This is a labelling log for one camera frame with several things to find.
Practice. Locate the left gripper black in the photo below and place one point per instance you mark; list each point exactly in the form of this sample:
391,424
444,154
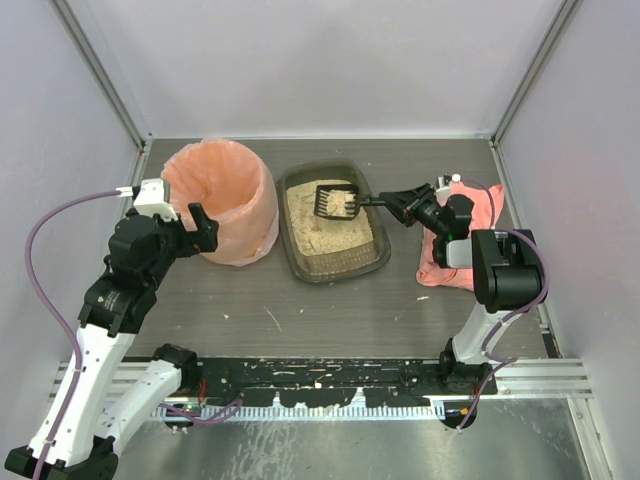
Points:
201,228

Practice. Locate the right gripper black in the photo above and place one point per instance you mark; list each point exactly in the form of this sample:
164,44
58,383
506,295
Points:
413,204

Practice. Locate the bin with orange bag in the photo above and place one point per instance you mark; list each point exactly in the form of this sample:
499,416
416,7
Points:
235,188

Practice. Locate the black litter scoop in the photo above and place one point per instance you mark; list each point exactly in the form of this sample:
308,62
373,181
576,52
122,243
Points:
342,202

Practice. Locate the grey litter box tray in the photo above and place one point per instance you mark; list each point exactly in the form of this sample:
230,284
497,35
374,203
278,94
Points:
341,265

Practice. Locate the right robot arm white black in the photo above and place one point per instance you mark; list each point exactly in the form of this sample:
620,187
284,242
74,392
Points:
503,269

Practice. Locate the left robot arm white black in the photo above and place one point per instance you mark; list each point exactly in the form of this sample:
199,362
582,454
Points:
79,439

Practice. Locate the cat litter sand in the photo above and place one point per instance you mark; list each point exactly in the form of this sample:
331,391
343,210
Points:
317,236

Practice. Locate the pink cloth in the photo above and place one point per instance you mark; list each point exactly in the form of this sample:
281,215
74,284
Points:
488,205

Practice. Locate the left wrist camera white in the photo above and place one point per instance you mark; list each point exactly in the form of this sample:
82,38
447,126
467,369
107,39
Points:
154,199

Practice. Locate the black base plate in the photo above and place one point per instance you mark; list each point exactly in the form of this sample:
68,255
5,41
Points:
315,382

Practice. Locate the grey cable duct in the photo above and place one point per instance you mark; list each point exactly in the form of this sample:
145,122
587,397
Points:
357,411

